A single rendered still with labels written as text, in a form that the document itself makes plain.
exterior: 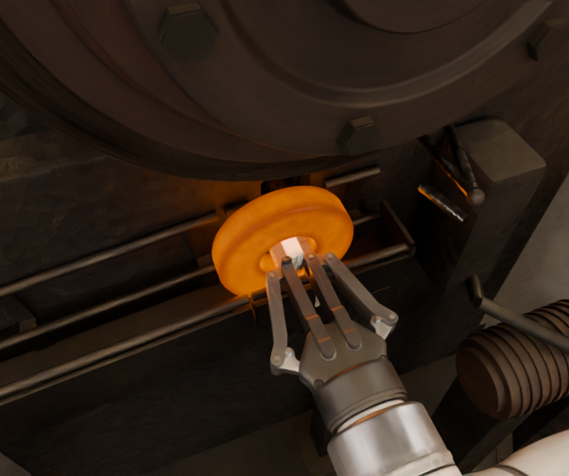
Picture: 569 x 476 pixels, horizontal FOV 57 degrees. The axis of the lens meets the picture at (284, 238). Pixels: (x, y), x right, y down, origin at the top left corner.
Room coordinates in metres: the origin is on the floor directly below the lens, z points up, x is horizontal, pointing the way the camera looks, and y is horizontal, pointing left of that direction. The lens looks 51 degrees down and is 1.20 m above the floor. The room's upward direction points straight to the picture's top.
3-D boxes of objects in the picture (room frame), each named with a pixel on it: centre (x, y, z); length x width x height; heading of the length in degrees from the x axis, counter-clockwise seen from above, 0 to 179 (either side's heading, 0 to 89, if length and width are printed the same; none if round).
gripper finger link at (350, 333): (0.27, -0.04, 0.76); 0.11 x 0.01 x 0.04; 20
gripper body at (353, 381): (0.20, -0.06, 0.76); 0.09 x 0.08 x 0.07; 21
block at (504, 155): (0.45, -0.24, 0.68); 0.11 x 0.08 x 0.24; 21
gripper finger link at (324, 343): (0.26, -0.02, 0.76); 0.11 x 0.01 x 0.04; 23
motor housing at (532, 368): (0.35, -0.38, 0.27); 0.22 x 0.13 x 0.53; 111
